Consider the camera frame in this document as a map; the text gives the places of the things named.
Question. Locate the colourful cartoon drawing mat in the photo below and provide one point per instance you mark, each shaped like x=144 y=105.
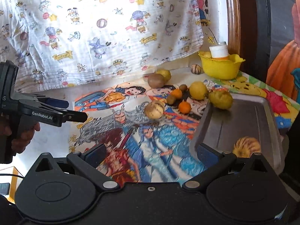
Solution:
x=139 y=149

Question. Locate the white cartoon print cloth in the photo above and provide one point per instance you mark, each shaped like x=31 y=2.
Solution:
x=60 y=43

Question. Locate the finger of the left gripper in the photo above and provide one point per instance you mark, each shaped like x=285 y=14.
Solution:
x=33 y=111
x=52 y=101

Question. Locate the person's left hand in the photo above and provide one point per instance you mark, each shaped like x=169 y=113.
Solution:
x=18 y=145

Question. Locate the wooden frame post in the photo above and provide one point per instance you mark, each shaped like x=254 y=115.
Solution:
x=234 y=26

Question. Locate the small striped melon by bowl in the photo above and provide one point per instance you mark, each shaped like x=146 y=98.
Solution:
x=195 y=69

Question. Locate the yellow potato-like fruit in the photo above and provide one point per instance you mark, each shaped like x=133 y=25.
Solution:
x=165 y=73

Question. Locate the metal baking tray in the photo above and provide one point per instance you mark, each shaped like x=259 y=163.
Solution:
x=249 y=116

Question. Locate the small orange mandarin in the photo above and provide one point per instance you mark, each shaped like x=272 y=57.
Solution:
x=177 y=93
x=184 y=107

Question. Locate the white jar with orange base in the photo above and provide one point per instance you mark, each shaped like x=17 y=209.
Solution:
x=219 y=51

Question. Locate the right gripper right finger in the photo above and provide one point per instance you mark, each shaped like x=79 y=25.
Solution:
x=217 y=164

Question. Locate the yellow plastic bowl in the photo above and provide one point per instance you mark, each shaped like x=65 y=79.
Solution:
x=225 y=69

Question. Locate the large brown kiwi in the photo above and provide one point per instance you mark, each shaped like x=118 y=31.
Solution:
x=156 y=80

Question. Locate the yellow fruit in bowl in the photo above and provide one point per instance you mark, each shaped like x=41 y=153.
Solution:
x=207 y=54

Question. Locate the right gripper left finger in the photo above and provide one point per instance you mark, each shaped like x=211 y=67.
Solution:
x=85 y=165

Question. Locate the orange dress figure poster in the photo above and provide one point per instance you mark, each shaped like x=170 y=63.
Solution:
x=283 y=72

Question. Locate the yellow green mango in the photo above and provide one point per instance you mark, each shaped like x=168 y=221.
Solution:
x=221 y=99

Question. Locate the yellow lemon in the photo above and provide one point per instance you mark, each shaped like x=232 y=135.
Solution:
x=198 y=90

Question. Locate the small brown kiwi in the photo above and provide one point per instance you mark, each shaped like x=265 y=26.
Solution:
x=171 y=99

